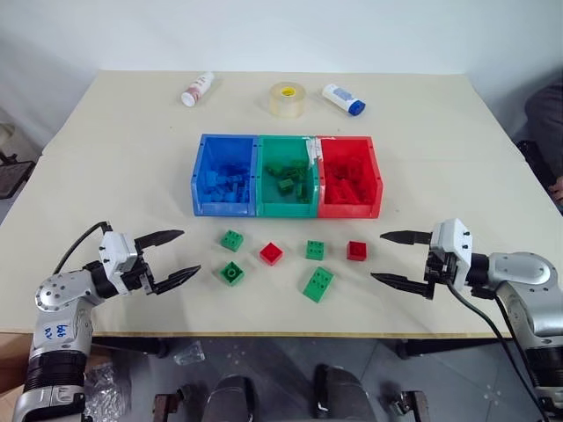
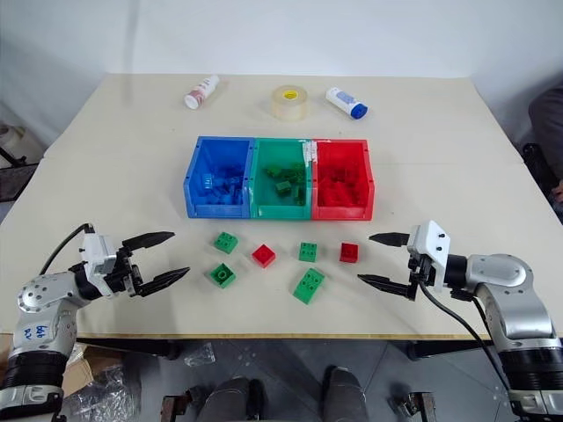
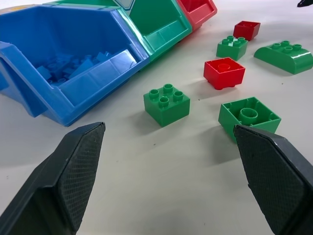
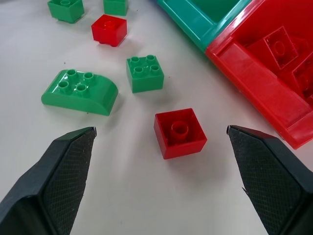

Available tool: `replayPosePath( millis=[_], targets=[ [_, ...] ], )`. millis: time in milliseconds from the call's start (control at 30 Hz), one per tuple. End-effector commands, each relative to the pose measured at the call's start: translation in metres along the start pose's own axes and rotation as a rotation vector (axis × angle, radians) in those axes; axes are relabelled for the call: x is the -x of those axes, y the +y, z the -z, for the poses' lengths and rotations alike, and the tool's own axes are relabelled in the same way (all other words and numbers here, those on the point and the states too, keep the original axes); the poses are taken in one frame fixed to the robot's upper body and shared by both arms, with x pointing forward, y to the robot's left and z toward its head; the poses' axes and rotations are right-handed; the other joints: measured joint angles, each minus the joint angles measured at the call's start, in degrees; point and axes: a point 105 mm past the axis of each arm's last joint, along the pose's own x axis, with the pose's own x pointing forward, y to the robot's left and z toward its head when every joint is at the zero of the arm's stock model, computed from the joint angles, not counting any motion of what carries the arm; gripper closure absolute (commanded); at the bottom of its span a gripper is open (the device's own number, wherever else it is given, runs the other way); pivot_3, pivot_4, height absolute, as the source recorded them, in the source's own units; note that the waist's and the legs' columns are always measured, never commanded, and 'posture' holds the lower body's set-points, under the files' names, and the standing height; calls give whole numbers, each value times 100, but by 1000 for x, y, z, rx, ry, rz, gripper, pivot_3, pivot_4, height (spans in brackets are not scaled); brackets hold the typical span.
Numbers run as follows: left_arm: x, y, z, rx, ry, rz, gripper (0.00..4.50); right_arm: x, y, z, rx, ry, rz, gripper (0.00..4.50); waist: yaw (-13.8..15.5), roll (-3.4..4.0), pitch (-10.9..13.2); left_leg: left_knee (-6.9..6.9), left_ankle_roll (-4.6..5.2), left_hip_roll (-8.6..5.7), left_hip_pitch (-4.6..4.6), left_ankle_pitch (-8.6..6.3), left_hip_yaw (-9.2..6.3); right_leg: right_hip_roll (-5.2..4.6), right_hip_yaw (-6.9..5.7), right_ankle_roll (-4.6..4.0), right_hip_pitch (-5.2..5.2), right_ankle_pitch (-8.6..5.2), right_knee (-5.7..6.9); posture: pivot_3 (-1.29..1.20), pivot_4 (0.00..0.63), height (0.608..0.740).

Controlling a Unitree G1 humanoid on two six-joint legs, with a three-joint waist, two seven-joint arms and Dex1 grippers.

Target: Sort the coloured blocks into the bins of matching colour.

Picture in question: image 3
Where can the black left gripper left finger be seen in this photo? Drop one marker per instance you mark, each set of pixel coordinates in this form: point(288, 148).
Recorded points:
point(61, 181)

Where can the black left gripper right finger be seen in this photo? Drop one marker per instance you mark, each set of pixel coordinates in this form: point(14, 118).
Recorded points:
point(274, 176)

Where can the green upturned hollow brick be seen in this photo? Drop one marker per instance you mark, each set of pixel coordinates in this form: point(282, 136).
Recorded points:
point(247, 115)

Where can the blue bricks pile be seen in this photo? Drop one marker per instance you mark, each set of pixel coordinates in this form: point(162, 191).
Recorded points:
point(71, 67)

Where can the red upturned hollow brick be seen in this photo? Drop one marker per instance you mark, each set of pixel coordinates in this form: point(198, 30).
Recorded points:
point(224, 72)

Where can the blue plastic storage bin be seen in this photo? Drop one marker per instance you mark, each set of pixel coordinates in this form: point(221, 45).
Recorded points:
point(61, 61)

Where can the green long curved brick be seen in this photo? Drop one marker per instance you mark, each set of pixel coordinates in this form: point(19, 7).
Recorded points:
point(284, 56)

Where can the green square studded brick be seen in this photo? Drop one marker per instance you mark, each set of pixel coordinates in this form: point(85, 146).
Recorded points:
point(167, 104)

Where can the green curved-side square brick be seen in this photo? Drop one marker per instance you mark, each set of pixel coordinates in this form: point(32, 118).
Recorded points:
point(231, 47)

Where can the small red upturned brick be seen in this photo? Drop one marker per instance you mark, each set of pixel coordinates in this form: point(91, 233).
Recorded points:
point(246, 30)

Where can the black object at edge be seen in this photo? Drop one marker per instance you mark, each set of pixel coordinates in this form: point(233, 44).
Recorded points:
point(305, 3)

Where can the green plastic storage bin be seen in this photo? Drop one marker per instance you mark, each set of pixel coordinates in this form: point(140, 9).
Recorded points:
point(156, 27)

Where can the red plastic storage bin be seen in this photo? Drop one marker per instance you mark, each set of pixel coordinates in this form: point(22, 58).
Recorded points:
point(199, 11)

